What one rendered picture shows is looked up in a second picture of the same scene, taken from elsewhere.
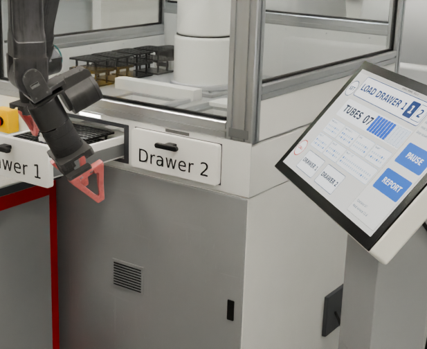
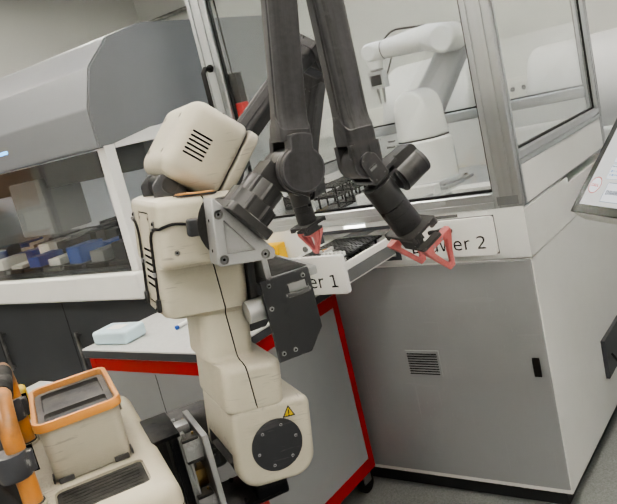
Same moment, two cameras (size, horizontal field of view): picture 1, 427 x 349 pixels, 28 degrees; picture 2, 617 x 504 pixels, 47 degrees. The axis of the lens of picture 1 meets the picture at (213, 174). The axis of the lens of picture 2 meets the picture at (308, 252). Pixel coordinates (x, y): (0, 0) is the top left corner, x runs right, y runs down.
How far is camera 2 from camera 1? 0.44 m
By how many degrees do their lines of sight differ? 7
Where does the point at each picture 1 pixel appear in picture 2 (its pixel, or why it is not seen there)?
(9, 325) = (328, 434)
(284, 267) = (568, 318)
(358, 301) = not seen: outside the picture
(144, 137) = not seen: hidden behind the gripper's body
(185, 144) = (456, 225)
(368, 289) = not seen: outside the picture
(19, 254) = (322, 366)
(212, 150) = (486, 222)
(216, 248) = (509, 313)
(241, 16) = (486, 92)
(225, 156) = (499, 225)
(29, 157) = (323, 270)
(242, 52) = (495, 125)
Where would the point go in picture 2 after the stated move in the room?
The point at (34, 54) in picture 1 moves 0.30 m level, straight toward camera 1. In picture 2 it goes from (366, 137) to (425, 137)
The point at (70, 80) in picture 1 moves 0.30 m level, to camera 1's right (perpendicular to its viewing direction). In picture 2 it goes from (400, 157) to (567, 119)
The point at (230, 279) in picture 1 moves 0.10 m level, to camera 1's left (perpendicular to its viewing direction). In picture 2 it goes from (530, 338) to (495, 345)
